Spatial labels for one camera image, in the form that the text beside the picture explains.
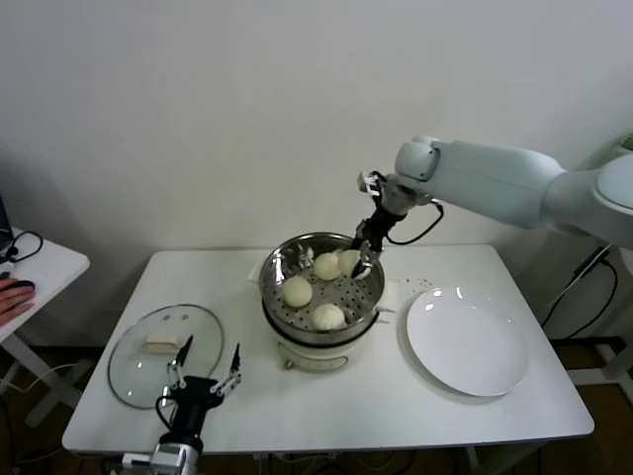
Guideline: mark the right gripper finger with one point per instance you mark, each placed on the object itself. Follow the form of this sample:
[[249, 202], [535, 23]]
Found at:
[[359, 236], [371, 262]]

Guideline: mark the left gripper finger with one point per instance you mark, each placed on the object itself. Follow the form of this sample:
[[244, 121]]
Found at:
[[233, 373], [177, 368]]

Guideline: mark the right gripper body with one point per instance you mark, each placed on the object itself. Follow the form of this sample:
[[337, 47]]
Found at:
[[390, 208]]

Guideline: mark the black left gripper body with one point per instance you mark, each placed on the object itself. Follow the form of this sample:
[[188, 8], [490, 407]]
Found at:
[[200, 393]]

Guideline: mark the white steamed baozi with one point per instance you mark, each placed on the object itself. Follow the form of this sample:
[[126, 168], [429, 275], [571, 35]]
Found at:
[[328, 316], [347, 261], [327, 267], [297, 292]]

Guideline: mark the dark blue computer mouse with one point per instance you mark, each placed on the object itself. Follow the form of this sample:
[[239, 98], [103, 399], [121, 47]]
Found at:
[[27, 284]]

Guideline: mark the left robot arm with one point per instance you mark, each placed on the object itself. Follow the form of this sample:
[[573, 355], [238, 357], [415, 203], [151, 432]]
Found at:
[[178, 455]]

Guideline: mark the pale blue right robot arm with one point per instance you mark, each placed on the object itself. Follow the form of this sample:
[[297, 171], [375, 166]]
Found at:
[[494, 178]]

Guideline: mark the stainless steel steamer basket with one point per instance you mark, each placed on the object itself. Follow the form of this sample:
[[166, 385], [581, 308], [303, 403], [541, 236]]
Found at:
[[277, 277]]

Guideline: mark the bare person hand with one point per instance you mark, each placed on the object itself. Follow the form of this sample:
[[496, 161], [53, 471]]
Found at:
[[14, 302]]

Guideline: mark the white table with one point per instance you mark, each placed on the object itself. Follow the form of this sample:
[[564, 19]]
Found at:
[[297, 410]]

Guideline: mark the cream electric cooking pot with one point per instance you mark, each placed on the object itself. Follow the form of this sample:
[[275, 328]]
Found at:
[[316, 356]]

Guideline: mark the white round plate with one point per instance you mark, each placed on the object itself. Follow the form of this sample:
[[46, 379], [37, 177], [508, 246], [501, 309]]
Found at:
[[465, 341]]

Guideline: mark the white side desk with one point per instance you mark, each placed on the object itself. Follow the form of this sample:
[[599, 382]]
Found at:
[[49, 267]]

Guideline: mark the pale green appliance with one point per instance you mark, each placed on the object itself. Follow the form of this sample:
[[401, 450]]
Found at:
[[624, 143]]

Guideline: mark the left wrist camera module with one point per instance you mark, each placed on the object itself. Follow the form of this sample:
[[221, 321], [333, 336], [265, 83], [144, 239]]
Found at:
[[138, 459]]

